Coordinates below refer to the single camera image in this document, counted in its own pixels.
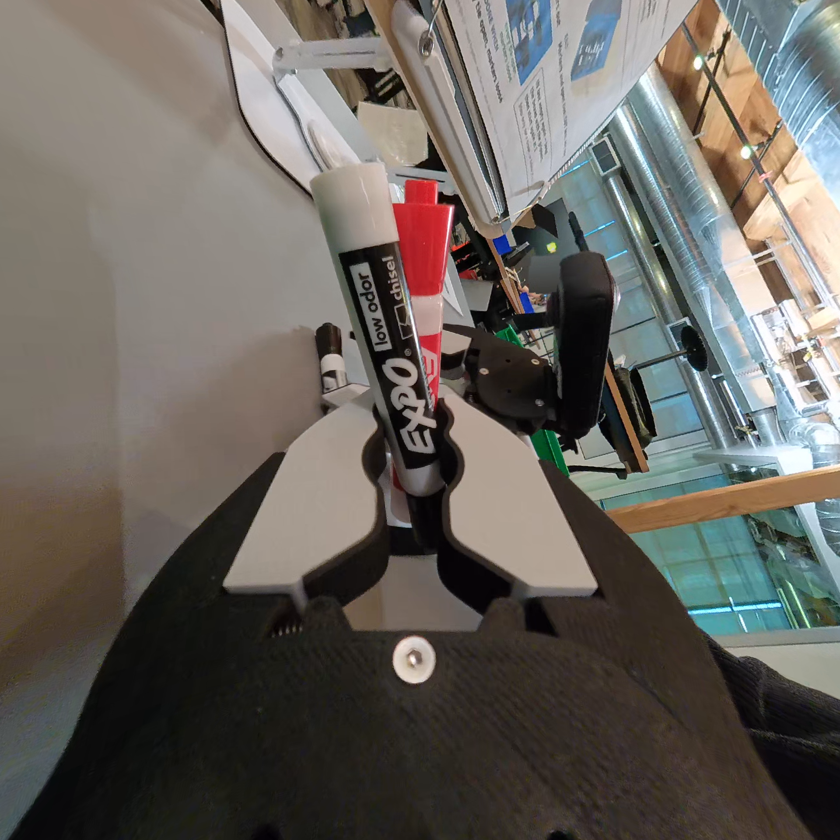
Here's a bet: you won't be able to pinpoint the black padded chair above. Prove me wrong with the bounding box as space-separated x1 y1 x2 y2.
548 251 658 475

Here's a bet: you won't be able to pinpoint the green plastic bin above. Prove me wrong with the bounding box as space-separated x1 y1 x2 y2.
497 327 567 476

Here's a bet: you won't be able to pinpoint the red dry erase marker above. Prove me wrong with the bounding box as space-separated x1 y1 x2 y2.
387 178 456 526

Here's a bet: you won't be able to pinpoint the round silver duct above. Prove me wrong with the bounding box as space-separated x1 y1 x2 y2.
610 66 788 409

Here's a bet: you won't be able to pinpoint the black disc on rod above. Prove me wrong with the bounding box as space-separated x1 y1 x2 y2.
646 326 711 373

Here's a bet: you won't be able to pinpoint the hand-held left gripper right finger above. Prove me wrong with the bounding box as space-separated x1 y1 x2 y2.
441 395 600 601

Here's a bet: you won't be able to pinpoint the printed paper sheets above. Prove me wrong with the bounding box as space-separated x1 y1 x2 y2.
446 0 702 212

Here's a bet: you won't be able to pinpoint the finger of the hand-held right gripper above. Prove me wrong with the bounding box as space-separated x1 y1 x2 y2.
441 323 474 385
320 383 377 413

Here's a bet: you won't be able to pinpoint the pale paper scrap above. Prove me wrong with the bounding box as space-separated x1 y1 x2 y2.
356 101 429 166

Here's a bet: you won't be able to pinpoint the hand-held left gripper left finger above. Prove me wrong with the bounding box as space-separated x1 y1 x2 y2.
223 394 395 605

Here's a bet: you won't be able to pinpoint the black dry erase marker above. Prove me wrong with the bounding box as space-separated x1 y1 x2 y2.
310 163 448 553
316 322 347 396

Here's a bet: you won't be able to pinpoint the person's black sweater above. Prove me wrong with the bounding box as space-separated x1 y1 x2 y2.
709 640 840 840

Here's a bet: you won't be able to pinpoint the wooden railing beam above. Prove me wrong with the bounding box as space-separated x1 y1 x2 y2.
607 466 840 534

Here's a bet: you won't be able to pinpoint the black monitor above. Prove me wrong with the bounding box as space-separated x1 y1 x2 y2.
515 202 573 258

